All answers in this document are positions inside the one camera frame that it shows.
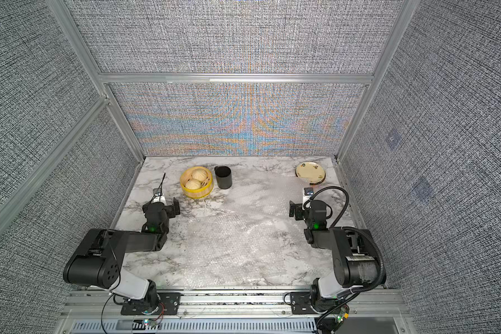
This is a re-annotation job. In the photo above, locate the cream plate with calligraphy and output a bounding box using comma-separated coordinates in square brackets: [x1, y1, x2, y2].
[295, 161, 326, 185]

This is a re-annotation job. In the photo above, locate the bubble wrap around orange plate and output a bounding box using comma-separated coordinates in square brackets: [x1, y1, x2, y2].
[225, 169, 310, 217]

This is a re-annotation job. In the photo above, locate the bubble dark red plate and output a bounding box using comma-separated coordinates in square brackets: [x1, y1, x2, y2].
[304, 186, 360, 287]

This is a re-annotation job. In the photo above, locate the bubble white plate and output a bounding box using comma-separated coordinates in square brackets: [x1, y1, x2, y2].
[164, 214, 331, 288]

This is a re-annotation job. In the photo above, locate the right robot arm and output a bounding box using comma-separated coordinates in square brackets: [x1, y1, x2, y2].
[289, 200, 387, 315]

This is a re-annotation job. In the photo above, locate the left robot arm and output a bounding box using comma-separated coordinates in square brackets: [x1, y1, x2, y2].
[63, 198, 180, 315]

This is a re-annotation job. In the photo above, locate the lower steamed bun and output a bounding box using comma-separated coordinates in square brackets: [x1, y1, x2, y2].
[185, 179, 203, 190]

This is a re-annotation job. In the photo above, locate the steamed bun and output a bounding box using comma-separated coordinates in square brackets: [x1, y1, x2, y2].
[185, 179, 203, 190]
[191, 168, 208, 182]

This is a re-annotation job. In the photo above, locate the yellow bamboo steamer basket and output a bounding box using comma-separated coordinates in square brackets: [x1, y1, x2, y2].
[180, 166, 214, 199]

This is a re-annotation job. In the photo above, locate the upper steamed bun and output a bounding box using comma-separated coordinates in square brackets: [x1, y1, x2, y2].
[191, 168, 208, 182]

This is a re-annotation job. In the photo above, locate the black cup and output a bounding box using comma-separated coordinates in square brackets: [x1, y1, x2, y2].
[214, 166, 232, 189]

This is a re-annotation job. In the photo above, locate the left base circuit board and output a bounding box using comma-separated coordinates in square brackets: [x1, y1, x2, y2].
[143, 319, 161, 328]

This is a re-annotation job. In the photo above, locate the base circuit board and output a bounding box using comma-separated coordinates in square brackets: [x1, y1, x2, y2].
[143, 319, 161, 328]
[335, 311, 349, 327]

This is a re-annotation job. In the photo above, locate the right base circuit board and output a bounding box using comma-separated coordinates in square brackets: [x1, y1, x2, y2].
[335, 311, 349, 327]

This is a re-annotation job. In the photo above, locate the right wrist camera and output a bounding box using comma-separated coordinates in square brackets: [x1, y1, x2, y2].
[302, 186, 314, 204]

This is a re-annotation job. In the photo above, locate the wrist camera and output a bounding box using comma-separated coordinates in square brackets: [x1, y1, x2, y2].
[151, 187, 167, 205]
[302, 186, 314, 204]

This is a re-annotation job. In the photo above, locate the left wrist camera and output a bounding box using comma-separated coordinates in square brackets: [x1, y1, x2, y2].
[151, 187, 167, 205]

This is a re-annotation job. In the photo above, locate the left camera cable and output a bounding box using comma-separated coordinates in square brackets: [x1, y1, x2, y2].
[149, 173, 167, 205]

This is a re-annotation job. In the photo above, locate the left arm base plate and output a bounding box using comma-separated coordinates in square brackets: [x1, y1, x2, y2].
[121, 292, 182, 316]

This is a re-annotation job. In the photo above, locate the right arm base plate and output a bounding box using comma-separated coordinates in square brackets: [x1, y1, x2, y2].
[288, 292, 322, 315]

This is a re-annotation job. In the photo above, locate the right corrugated cable conduit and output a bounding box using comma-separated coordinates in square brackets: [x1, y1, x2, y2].
[308, 185, 387, 293]

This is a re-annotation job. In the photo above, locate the aluminium front rail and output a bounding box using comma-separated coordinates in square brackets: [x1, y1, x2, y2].
[58, 286, 410, 320]

